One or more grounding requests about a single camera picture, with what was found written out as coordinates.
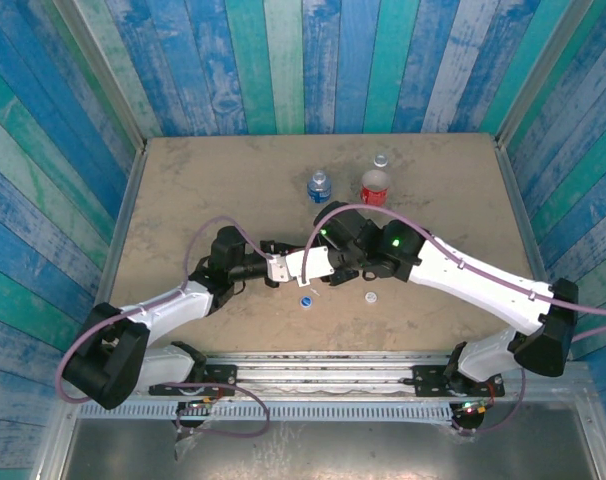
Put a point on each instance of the blue and white bottle cap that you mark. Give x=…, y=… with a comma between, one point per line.
x=306, y=302

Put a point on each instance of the clear bottle with red label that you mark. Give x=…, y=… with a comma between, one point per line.
x=374, y=192

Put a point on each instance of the small blue-label water bottle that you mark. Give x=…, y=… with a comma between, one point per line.
x=319, y=192

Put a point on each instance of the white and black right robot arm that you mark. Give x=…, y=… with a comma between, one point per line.
x=473, y=285

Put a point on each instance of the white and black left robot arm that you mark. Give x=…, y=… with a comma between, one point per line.
x=173, y=307

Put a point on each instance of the small white plastic scrap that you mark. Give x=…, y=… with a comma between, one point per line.
x=314, y=291

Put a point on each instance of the grey sheet metal panel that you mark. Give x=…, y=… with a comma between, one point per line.
x=333, y=450

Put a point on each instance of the aluminium mounting rail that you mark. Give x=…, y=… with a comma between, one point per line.
x=323, y=375

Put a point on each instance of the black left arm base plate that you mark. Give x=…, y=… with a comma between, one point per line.
x=223, y=375

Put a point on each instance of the aluminium table side rail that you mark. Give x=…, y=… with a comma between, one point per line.
x=114, y=250
x=526, y=225

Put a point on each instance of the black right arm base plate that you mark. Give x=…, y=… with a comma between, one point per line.
x=428, y=377

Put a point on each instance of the aluminium corner post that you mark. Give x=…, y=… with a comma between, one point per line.
x=104, y=75
x=538, y=75

